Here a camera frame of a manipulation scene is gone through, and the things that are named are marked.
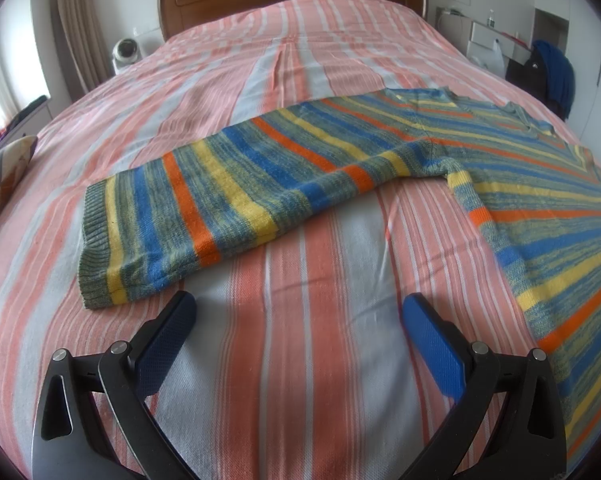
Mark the white dresser with drawers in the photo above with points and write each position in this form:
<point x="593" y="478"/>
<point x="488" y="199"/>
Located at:
<point x="500" y="35"/>

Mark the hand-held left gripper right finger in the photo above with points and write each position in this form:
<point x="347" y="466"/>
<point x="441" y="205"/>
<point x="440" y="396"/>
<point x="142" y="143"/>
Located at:
<point x="436" y="347"/>

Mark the pink striped bedspread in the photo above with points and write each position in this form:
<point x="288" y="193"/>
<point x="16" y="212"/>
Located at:
<point x="305" y="360"/>

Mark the white round fan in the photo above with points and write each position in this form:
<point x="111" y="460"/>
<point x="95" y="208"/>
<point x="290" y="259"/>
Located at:
<point x="125" y="51"/>

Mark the blue garment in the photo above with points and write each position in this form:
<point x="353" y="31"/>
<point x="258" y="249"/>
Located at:
<point x="555" y="70"/>

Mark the striped knit sweater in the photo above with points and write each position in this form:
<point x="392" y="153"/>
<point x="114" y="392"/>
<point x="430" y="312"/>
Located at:
<point x="280" y="175"/>

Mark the small bottle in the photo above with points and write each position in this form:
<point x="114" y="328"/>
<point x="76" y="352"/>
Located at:
<point x="491" y="19"/>

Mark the brown curtain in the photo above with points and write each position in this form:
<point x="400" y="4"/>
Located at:
<point x="80" y="25"/>

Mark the black jacket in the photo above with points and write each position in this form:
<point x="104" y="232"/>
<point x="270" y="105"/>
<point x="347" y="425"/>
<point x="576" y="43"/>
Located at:
<point x="527" y="77"/>

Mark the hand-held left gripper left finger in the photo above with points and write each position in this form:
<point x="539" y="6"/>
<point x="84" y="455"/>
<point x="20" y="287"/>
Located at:
<point x="164" y="346"/>

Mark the white plastic bag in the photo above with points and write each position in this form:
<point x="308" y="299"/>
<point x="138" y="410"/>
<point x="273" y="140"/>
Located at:
<point x="487" y="57"/>

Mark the dark clothes on windowsill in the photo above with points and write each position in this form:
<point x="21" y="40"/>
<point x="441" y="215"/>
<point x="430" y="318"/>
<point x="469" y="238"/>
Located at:
<point x="30" y="109"/>

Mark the striped pillow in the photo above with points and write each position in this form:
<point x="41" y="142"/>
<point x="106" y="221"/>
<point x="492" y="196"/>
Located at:
<point x="5" y="175"/>

